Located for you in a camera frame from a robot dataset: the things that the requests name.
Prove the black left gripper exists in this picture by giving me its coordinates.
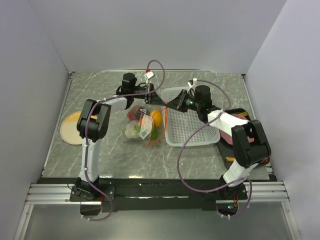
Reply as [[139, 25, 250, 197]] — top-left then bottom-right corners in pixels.
[[131, 83, 166, 107]]

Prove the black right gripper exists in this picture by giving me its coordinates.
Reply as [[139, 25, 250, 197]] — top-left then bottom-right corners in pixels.
[[166, 89, 201, 113]]

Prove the orange lemon fruit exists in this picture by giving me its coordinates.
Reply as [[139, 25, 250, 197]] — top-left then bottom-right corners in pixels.
[[150, 109, 163, 127]]

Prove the dark red apple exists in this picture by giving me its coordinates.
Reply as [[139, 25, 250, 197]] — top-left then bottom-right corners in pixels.
[[126, 105, 150, 121]]

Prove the clear zip bag orange zipper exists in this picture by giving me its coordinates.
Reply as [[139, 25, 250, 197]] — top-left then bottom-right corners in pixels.
[[123, 105, 169, 146]]

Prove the watermelon slice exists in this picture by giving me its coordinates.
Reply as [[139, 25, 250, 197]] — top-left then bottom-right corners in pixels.
[[150, 127, 158, 140]]

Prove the white cauliflower toy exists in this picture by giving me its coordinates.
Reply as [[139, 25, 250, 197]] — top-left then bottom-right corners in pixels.
[[124, 120, 141, 139]]

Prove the green orange mango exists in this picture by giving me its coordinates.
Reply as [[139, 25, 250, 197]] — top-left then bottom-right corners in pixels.
[[140, 115, 150, 126]]

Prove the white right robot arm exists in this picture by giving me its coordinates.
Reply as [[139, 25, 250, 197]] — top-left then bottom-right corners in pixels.
[[165, 85, 271, 199]]

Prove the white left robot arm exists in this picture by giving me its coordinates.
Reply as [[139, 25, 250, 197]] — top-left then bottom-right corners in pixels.
[[75, 72, 165, 201]]

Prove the white plastic basket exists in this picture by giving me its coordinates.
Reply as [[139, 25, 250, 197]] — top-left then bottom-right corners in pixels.
[[160, 86, 221, 147]]

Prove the pink plate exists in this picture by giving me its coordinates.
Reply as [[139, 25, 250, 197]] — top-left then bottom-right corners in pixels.
[[219, 114, 255, 146]]

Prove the black tray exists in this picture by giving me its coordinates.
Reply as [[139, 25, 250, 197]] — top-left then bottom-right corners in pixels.
[[217, 108, 251, 169]]

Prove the gold fork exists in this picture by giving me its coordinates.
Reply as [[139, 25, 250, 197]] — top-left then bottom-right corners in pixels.
[[237, 111, 248, 117]]

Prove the yellow round plate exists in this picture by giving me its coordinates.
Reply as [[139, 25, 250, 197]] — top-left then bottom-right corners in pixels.
[[60, 111, 82, 145]]

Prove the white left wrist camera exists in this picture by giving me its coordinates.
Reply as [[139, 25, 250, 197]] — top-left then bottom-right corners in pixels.
[[144, 69, 155, 81]]

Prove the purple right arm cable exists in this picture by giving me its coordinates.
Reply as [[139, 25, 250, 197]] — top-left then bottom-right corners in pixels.
[[176, 78, 252, 219]]

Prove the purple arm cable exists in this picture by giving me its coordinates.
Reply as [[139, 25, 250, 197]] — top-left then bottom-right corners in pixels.
[[176, 78, 252, 219], [81, 59, 166, 222]]

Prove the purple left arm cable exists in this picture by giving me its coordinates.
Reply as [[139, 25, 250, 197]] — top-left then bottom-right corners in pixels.
[[81, 59, 166, 222]]

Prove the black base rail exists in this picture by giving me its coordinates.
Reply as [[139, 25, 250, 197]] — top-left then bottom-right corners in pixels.
[[69, 178, 283, 217]]

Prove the aluminium frame rail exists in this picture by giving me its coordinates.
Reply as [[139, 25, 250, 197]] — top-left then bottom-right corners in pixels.
[[14, 178, 291, 240]]

